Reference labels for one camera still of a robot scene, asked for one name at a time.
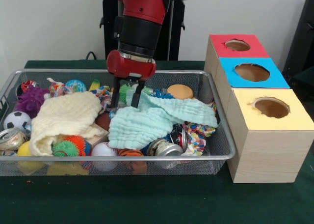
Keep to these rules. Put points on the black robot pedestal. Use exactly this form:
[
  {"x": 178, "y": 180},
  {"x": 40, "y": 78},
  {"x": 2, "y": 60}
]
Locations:
[{"x": 177, "y": 37}]

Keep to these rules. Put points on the black chair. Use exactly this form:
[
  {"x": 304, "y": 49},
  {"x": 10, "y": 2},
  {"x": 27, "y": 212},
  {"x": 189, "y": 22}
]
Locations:
[{"x": 304, "y": 25}]

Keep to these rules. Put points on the orange round sponge disc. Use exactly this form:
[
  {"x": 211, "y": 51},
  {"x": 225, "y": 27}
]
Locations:
[{"x": 180, "y": 91}]

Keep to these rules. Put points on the dark green table cloth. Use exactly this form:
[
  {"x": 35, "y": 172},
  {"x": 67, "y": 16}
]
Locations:
[{"x": 147, "y": 199}]

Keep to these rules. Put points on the small soccer ball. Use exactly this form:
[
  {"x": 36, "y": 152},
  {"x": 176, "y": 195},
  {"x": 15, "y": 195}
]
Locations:
[{"x": 17, "y": 120}]

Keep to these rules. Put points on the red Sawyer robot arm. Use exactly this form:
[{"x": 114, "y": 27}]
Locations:
[{"x": 142, "y": 10}]

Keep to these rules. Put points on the blue globe ball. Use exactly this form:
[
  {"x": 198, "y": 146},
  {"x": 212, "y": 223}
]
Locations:
[{"x": 76, "y": 86}]

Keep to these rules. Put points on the dark green side table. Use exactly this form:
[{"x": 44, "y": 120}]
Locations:
[{"x": 304, "y": 76}]

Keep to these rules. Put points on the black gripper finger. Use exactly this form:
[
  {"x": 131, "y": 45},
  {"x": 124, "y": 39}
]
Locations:
[
  {"x": 115, "y": 93},
  {"x": 138, "y": 93}
]

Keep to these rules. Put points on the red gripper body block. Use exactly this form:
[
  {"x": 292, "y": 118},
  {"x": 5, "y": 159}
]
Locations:
[{"x": 130, "y": 66}]

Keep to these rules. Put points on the wooden box with three holes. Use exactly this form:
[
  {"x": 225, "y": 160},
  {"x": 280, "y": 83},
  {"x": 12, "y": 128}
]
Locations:
[{"x": 269, "y": 155}]

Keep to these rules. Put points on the cream waffle cloth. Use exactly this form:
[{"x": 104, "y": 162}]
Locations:
[{"x": 66, "y": 113}]

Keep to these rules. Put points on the yellow foam ball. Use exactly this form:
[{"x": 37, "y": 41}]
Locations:
[{"x": 24, "y": 149}]

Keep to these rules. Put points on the white baseball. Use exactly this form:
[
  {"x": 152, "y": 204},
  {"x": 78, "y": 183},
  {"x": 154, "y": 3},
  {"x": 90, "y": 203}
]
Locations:
[{"x": 103, "y": 149}]

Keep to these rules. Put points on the green and orange spiky ball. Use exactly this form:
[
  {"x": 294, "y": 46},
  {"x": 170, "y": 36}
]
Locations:
[{"x": 66, "y": 148}]

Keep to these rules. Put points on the crushed silver drink can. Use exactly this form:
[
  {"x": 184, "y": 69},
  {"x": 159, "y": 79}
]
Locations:
[{"x": 12, "y": 139}]

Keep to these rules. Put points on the purple spiky ball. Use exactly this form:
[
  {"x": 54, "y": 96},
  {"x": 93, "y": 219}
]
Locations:
[{"x": 30, "y": 101}]

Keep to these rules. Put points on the mint green waffle cloth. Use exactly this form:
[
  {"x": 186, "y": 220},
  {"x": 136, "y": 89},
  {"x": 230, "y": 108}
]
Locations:
[{"x": 147, "y": 120}]

